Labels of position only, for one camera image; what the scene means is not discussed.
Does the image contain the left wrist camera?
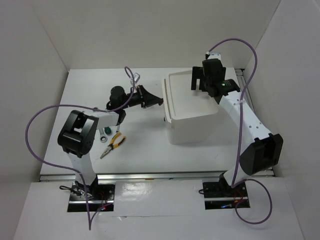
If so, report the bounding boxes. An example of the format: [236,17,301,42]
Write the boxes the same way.
[129,72,141,85]

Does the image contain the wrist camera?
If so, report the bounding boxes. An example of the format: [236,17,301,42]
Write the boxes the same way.
[205,51,222,60]
[129,72,141,85]

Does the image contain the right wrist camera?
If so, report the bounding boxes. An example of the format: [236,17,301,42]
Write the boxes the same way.
[205,51,222,60]

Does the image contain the green stubby screwdriver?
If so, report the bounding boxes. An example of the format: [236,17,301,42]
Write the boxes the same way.
[104,127,112,135]

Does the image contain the front aluminium rail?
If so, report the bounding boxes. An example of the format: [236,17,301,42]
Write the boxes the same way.
[38,169,276,183]

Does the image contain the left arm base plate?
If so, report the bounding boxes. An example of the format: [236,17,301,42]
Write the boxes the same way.
[66,183,116,213]

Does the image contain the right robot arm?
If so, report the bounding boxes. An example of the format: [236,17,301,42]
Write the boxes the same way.
[191,58,284,197]

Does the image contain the large ratchet wrench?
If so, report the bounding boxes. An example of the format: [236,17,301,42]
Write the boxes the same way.
[98,128,108,143]

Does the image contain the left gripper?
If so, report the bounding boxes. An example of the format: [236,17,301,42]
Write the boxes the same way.
[120,85,162,109]

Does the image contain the white drawer cabinet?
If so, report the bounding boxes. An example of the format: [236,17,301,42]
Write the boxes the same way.
[162,70,219,145]

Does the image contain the yellow black pliers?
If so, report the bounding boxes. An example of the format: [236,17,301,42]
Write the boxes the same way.
[100,132,127,159]

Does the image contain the aluminium rail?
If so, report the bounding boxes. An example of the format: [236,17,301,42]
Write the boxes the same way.
[234,67,256,113]
[38,169,276,183]

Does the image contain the right aluminium rail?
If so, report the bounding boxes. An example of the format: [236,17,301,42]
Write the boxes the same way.
[234,67,256,113]

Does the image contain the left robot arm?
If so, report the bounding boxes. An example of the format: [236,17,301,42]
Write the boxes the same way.
[57,85,164,200]

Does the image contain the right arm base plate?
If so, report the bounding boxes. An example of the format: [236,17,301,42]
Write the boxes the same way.
[198,182,250,210]

